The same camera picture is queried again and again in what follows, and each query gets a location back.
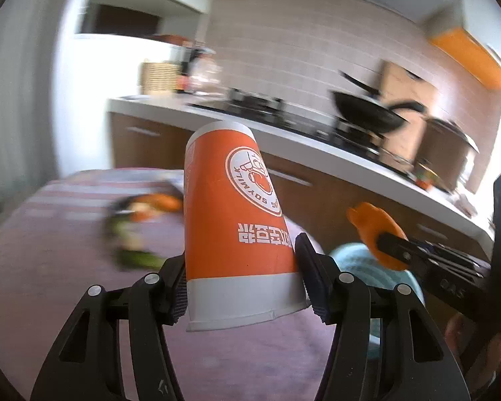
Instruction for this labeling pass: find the black wok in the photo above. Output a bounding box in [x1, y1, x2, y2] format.
[332, 90, 425, 134]

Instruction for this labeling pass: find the black spatula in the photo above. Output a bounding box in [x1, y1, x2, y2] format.
[339, 71, 380, 95]

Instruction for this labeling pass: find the light blue plastic basket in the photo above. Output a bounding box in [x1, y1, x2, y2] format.
[328, 244, 427, 360]

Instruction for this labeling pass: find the orange wall cabinet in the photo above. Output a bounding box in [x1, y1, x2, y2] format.
[428, 25, 501, 90]

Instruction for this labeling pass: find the orange peel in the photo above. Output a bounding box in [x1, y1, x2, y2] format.
[129, 193, 183, 222]
[346, 202, 410, 270]

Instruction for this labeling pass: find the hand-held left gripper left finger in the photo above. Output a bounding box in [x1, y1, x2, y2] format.
[30, 255, 188, 401]

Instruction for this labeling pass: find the wooden cutting board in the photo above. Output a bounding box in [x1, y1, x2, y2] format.
[378, 60, 439, 163]

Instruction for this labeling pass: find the brown rice cooker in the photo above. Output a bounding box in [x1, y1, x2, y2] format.
[417, 118, 480, 193]

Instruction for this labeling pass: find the white curtain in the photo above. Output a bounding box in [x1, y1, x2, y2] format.
[0, 21, 67, 218]

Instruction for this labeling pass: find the clear plastic bottle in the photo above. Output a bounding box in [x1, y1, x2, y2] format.
[191, 56, 222, 93]

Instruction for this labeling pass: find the dark green wrapper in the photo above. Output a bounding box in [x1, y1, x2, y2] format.
[102, 198, 168, 270]

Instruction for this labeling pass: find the black gas stove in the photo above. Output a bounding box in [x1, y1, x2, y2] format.
[188, 88, 385, 155]

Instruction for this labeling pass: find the person's right hand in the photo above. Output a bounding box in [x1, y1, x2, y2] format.
[445, 311, 501, 385]

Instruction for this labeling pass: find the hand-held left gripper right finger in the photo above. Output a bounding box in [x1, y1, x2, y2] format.
[294, 232, 470, 401]

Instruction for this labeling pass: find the colourful puzzle cube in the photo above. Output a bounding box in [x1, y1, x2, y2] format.
[415, 167, 437, 188]

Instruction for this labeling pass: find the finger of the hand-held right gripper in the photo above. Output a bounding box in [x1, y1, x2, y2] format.
[378, 233, 491, 269]
[380, 254, 485, 279]

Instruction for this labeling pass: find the beige utensil basket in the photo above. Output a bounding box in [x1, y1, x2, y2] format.
[140, 62, 180, 95]

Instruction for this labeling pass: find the dark sauce bottle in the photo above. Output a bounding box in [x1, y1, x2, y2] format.
[173, 46, 193, 93]

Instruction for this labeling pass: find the white rag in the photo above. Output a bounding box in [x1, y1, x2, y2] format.
[457, 194, 477, 218]

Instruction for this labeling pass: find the orange paper cup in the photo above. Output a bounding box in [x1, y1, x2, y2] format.
[184, 121, 312, 332]

